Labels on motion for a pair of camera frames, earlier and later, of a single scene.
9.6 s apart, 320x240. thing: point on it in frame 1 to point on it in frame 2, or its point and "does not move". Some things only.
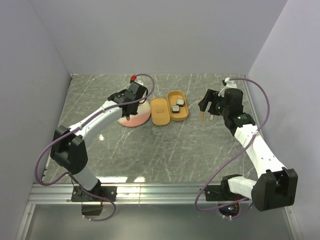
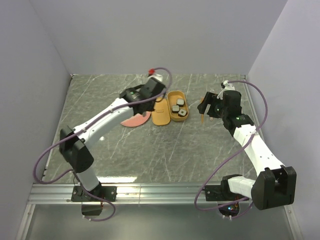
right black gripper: (211, 96) does not move
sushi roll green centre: (175, 109) does not move
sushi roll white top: (180, 101) does not move
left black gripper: (135, 113) to (153, 106)
